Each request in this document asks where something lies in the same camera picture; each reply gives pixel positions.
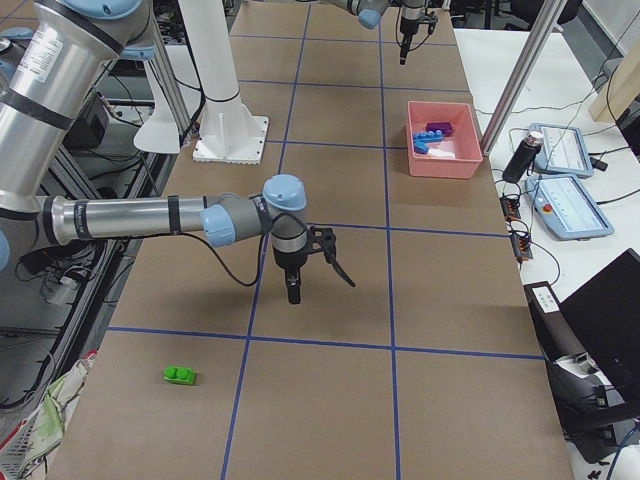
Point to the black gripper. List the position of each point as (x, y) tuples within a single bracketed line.
[(407, 20), (289, 262)]

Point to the purple toy block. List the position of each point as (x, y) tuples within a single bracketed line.
[(445, 128)]

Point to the long blue toy block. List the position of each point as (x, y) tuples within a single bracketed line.
[(428, 136)]

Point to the small blue toy block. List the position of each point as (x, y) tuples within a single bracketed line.
[(420, 148)]

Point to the pink plastic box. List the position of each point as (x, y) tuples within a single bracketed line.
[(455, 157)]

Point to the green toy block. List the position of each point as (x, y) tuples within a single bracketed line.
[(179, 375)]

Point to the black water bottle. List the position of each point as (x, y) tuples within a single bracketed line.
[(523, 157)]

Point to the teach pendant far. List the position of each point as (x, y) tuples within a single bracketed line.
[(563, 151)]

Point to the teach pendant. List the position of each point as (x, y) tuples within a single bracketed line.
[(563, 151), (566, 208)]

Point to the grey orange usb hub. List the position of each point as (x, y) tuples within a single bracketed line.
[(521, 245), (510, 208)]

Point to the teach pendant near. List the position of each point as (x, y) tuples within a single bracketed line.
[(566, 208)]

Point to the black laptop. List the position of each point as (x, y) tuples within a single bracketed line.
[(604, 315)]

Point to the cloth bag green white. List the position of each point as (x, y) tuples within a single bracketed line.
[(28, 451)]

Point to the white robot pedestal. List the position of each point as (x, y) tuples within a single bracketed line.
[(201, 95)]

